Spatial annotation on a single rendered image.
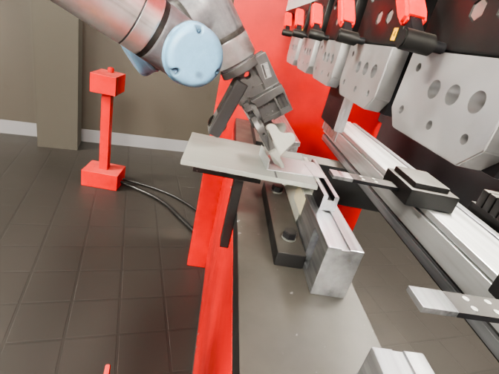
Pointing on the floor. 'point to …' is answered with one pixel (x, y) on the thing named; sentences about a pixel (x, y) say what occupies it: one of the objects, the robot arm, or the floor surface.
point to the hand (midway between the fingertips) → (274, 158)
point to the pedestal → (110, 78)
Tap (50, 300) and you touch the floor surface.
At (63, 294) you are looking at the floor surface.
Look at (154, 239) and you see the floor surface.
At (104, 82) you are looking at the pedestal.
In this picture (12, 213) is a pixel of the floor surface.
